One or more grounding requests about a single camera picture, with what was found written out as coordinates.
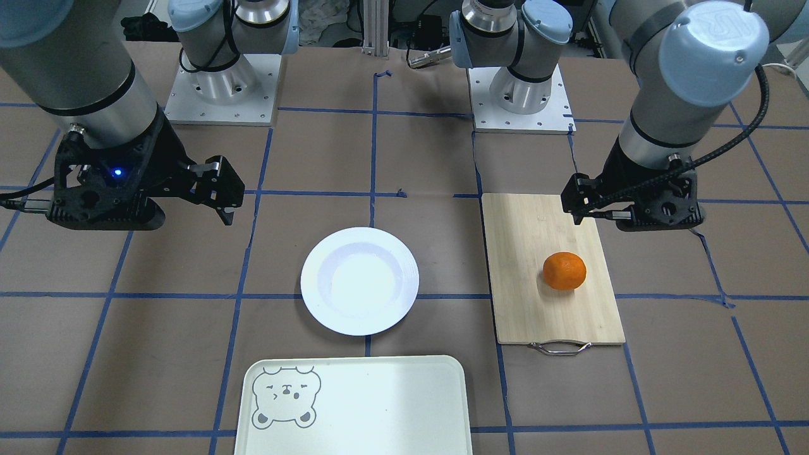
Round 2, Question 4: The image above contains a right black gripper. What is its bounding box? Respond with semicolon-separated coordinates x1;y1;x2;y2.
126;113;245;226

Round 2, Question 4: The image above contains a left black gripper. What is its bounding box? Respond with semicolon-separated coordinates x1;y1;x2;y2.
561;142;693;226

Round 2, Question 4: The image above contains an orange fruit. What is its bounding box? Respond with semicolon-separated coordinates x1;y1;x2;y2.
542;252;587;291

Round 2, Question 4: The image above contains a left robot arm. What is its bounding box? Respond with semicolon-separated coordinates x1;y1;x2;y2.
449;1;807;231

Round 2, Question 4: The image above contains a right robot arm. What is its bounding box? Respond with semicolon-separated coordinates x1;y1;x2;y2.
2;1;300;231

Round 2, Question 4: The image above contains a pale green bear tray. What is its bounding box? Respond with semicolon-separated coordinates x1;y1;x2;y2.
234;355;473;454

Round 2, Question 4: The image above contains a wooden cutting board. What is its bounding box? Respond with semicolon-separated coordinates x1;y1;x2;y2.
482;193;625;345

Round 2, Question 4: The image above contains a white round plate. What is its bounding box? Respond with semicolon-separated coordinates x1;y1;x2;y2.
300;227;420;336

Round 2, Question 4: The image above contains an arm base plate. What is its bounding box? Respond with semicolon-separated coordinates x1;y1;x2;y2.
164;54;284;126
467;66;577;135

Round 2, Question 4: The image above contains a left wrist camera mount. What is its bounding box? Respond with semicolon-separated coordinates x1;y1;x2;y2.
612;170;705;231

